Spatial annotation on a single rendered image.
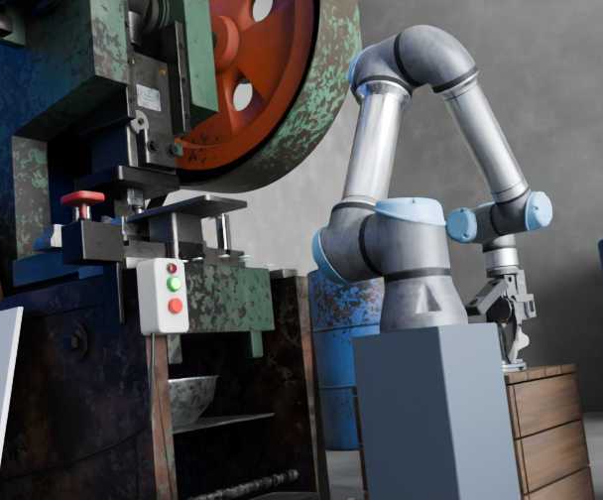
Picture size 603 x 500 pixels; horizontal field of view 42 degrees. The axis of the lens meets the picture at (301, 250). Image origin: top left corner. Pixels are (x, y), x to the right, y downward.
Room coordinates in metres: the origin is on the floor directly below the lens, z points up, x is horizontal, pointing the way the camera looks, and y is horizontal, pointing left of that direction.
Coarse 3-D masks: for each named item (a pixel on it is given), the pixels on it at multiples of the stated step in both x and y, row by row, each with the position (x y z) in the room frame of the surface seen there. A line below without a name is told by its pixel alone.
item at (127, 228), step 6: (108, 222) 1.74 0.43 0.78; (114, 222) 1.73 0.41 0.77; (120, 222) 1.72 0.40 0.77; (126, 222) 1.72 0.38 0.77; (126, 228) 1.72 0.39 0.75; (132, 228) 1.74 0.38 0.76; (138, 228) 1.75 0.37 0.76; (144, 228) 1.77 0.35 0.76; (132, 234) 1.73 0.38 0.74; (138, 234) 1.75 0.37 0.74; (144, 234) 1.76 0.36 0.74
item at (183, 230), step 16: (160, 208) 1.65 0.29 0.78; (176, 208) 1.63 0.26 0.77; (192, 208) 1.65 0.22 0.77; (208, 208) 1.67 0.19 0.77; (224, 208) 1.68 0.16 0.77; (240, 208) 1.70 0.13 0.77; (160, 224) 1.68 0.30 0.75; (176, 224) 1.67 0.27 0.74; (192, 224) 1.71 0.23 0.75; (160, 240) 1.68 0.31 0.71; (176, 240) 1.67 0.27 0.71; (192, 240) 1.71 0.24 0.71; (176, 256) 1.66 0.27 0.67; (192, 256) 1.70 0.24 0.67
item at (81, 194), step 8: (72, 192) 1.37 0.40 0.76; (80, 192) 1.36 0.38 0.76; (88, 192) 1.37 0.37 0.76; (96, 192) 1.38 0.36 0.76; (64, 200) 1.38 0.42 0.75; (72, 200) 1.37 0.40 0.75; (80, 200) 1.38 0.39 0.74; (88, 200) 1.39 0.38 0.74; (96, 200) 1.39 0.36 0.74; (80, 208) 1.39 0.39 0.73; (80, 216) 1.39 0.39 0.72
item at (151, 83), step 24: (144, 72) 1.75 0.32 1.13; (144, 96) 1.74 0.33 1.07; (168, 96) 1.81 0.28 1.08; (144, 120) 1.72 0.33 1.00; (168, 120) 1.80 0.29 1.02; (96, 144) 1.75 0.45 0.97; (120, 144) 1.71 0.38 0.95; (144, 144) 1.70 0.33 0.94; (168, 144) 1.75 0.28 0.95; (96, 168) 1.76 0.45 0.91; (144, 168) 1.73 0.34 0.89; (168, 168) 1.76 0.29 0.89
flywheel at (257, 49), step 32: (224, 0) 2.08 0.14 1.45; (288, 0) 1.95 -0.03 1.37; (224, 32) 2.04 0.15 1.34; (256, 32) 2.02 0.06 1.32; (288, 32) 1.96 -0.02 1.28; (224, 64) 2.07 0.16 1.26; (256, 64) 2.02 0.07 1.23; (288, 64) 1.92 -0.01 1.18; (224, 96) 2.09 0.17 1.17; (256, 96) 2.03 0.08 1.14; (288, 96) 1.93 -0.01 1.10; (192, 128) 2.17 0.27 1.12; (224, 128) 2.10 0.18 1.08; (256, 128) 1.99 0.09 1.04; (192, 160) 2.13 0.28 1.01; (224, 160) 2.06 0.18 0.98
